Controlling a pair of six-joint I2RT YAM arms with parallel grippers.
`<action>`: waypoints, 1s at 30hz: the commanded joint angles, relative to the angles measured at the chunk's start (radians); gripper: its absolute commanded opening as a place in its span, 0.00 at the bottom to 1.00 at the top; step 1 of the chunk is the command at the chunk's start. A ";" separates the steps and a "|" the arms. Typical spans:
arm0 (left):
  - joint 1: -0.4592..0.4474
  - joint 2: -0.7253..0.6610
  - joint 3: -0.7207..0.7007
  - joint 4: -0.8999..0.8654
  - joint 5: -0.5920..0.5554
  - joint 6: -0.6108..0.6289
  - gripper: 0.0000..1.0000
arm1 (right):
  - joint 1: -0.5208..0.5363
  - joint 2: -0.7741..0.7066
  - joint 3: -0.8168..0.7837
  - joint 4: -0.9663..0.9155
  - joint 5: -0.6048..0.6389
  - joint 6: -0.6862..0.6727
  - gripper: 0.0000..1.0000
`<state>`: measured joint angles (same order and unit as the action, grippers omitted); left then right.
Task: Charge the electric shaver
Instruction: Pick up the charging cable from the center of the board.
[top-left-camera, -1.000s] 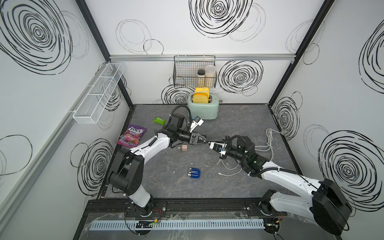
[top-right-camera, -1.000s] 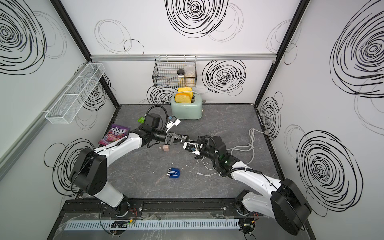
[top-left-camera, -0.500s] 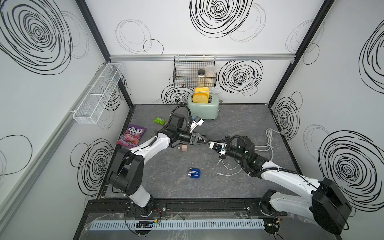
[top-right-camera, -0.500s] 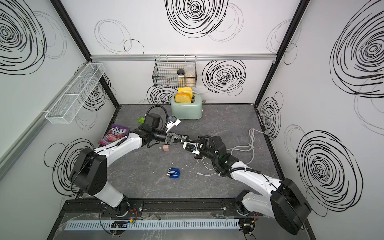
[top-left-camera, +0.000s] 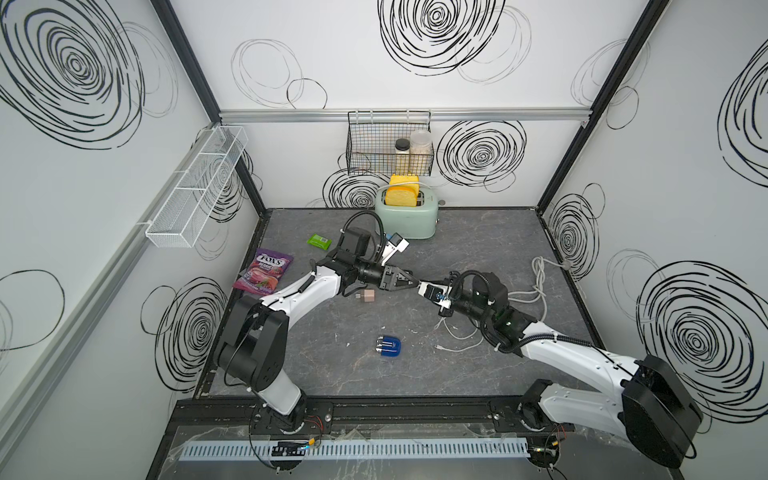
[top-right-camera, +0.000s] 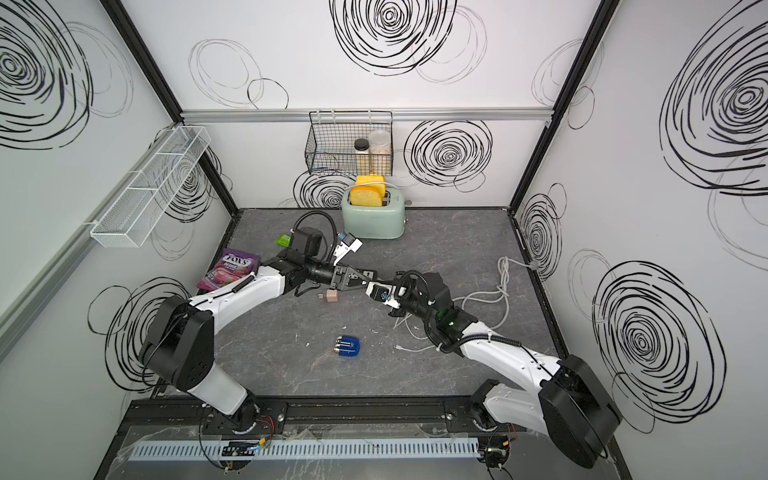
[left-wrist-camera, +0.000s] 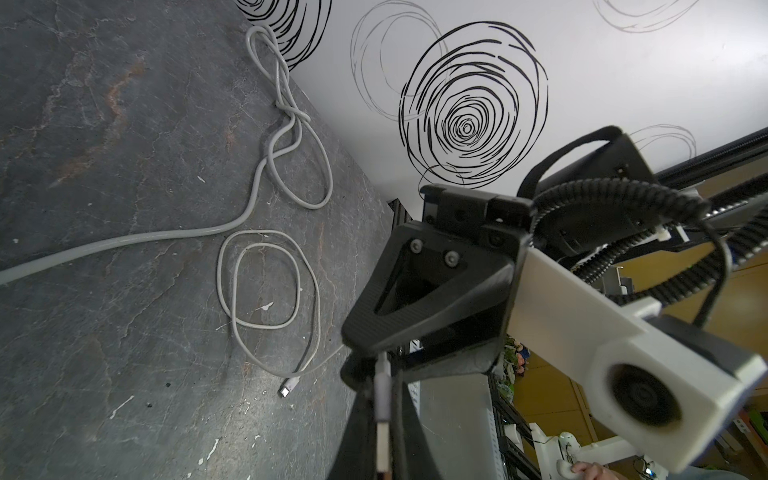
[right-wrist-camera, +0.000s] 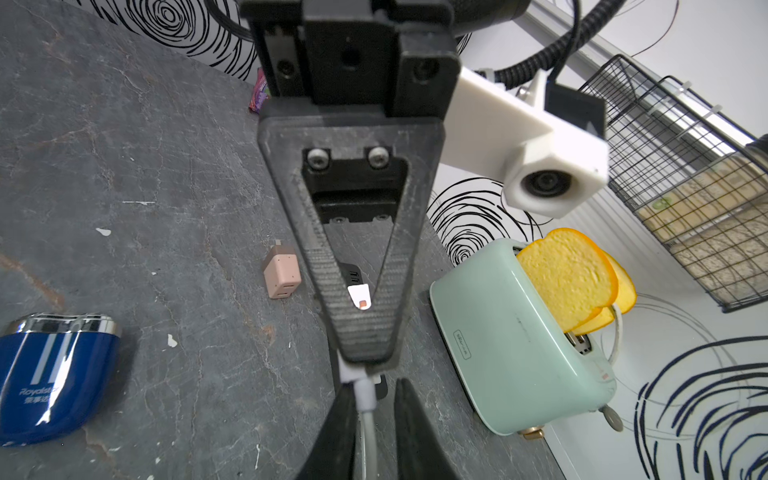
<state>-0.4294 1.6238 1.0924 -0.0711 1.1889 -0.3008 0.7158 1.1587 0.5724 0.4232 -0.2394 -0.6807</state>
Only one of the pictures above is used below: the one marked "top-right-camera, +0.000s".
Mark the white mesh wall shelf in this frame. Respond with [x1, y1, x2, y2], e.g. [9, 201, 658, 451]
[90, 125, 210, 248]

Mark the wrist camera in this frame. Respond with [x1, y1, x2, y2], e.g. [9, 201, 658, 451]
[332, 233, 362, 265]
[380, 285, 401, 311]

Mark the yellow toast slice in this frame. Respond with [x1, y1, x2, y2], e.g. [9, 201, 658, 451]
[349, 185, 386, 207]
[355, 175, 386, 197]

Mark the black power strip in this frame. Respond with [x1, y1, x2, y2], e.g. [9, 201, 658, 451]
[357, 269, 379, 283]

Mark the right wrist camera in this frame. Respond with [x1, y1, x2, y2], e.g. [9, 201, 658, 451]
[380, 285, 401, 311]

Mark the front yellow toast slice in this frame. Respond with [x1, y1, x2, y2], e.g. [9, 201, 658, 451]
[349, 185, 386, 207]

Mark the dark lid spice jar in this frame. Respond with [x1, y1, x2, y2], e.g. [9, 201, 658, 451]
[354, 138, 371, 176]

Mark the green snack packet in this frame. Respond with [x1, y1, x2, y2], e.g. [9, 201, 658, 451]
[275, 234, 293, 248]

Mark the mint green toaster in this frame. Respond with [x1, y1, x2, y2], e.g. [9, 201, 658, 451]
[341, 184, 406, 240]

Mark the black wire wall basket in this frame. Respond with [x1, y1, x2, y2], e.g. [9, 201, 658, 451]
[304, 110, 394, 177]

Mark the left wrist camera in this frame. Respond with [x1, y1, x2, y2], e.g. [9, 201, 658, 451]
[332, 233, 362, 265]

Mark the purple candy bag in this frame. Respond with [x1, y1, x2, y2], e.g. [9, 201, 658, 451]
[197, 248, 261, 292]

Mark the white lid spice jar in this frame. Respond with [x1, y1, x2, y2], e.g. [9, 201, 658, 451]
[368, 129, 392, 176]

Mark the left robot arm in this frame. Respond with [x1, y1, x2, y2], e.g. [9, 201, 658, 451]
[138, 228, 373, 434]

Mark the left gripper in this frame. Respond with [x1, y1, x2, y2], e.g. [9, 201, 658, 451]
[305, 261, 372, 294]

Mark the rear yellow toast slice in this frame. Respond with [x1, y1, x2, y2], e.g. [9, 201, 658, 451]
[355, 175, 386, 197]

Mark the white power strip cord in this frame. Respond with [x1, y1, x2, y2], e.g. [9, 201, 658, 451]
[443, 256, 540, 332]

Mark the white slotted cable duct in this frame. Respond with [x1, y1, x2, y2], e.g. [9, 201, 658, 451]
[127, 438, 480, 463]

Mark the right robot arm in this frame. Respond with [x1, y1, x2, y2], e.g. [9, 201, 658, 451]
[366, 270, 622, 468]

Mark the blue electric shaver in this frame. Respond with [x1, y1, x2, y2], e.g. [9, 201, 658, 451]
[334, 335, 360, 357]

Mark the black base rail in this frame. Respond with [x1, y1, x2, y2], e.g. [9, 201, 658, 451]
[122, 395, 532, 435]

